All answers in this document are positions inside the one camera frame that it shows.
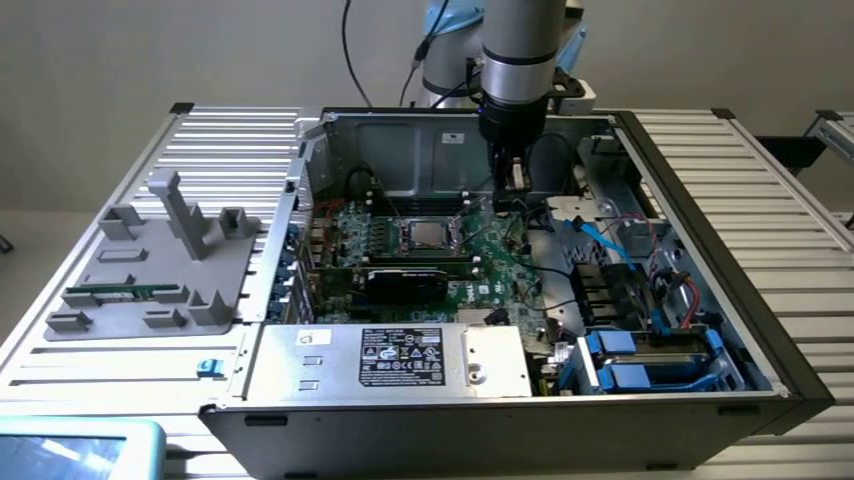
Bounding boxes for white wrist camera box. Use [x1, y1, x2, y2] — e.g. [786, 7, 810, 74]
[548, 75, 596, 117]

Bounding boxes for silver chipset heatsink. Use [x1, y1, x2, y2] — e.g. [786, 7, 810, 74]
[455, 308, 500, 328]

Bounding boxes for silver metal drive cage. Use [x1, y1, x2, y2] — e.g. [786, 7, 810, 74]
[544, 195, 620, 237]

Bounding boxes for grey robot arm cable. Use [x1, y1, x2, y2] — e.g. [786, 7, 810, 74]
[397, 0, 449, 104]

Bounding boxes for thin black hanging cable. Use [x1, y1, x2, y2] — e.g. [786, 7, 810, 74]
[339, 0, 376, 109]

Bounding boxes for CPU socket frame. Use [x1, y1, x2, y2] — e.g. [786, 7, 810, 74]
[389, 213, 471, 257]

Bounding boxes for thin metal locking lever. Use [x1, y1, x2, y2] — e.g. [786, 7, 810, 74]
[451, 198, 489, 238]

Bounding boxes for blue disk bay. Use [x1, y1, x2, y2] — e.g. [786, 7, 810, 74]
[574, 328, 743, 397]

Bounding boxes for silver power supply unit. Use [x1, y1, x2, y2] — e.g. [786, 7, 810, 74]
[240, 323, 533, 402]

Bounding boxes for green RAM stick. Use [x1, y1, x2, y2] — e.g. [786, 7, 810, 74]
[65, 283, 183, 298]

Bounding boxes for installed black RAM sticks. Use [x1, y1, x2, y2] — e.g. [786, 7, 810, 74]
[391, 196, 469, 212]

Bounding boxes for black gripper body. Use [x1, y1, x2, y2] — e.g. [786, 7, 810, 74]
[476, 95, 552, 151]

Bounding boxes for light blue teach pendant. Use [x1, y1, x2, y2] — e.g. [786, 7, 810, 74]
[0, 417, 169, 480]

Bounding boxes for black case fan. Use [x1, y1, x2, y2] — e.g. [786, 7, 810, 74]
[571, 263, 654, 327]

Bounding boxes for silver CPU chip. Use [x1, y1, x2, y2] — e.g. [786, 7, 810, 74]
[407, 221, 451, 249]

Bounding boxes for green motherboard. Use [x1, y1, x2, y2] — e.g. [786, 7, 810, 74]
[311, 195, 570, 352]

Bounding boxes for red wire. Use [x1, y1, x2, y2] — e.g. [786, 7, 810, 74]
[671, 271, 703, 327]

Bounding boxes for open black PC case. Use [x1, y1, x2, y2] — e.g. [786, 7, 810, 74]
[197, 106, 836, 475]

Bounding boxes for grey parts rack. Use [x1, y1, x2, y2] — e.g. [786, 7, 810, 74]
[41, 168, 263, 342]

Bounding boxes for black graphics card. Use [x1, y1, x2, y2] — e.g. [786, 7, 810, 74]
[311, 266, 452, 305]

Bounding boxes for blue flat data wire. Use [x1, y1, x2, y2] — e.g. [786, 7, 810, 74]
[564, 215, 636, 274]

